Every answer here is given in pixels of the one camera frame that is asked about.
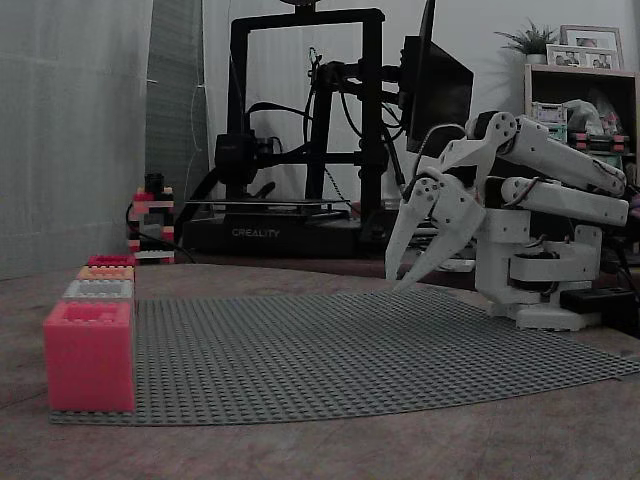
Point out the wooden shelf unit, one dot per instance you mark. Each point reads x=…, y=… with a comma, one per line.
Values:
x=580, y=77

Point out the grey lego block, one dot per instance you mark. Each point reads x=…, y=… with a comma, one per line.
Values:
x=80, y=295

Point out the multicolour Lego camera tower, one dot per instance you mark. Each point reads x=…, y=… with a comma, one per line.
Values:
x=150, y=210

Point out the white plastic bag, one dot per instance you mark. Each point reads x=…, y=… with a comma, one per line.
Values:
x=585, y=112

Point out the black Creality 3D printer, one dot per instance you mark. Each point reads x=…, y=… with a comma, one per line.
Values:
x=280, y=232

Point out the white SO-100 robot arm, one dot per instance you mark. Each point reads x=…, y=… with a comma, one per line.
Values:
x=560, y=152

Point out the small white picture frame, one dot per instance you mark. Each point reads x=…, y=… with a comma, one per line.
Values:
x=582, y=57

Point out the small potted green plant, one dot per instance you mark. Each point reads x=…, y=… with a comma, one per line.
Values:
x=532, y=37

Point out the grey Lego baseplate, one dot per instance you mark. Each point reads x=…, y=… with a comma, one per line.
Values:
x=350, y=360

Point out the large white picture frame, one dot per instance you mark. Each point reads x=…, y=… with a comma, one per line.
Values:
x=595, y=34

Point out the white and green plastic drawer unit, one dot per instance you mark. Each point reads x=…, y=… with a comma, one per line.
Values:
x=547, y=117

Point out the large pink lego block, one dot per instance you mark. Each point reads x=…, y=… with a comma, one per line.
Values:
x=90, y=365

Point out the orange lego block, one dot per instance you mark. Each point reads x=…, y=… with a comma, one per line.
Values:
x=105, y=274

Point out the grey textured panel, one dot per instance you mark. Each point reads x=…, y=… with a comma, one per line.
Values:
x=175, y=100

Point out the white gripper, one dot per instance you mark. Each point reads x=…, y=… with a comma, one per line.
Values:
x=452, y=206

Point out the red lego block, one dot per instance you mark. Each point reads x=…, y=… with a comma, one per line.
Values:
x=110, y=260

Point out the black computer monitor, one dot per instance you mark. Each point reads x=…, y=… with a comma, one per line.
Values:
x=445, y=90

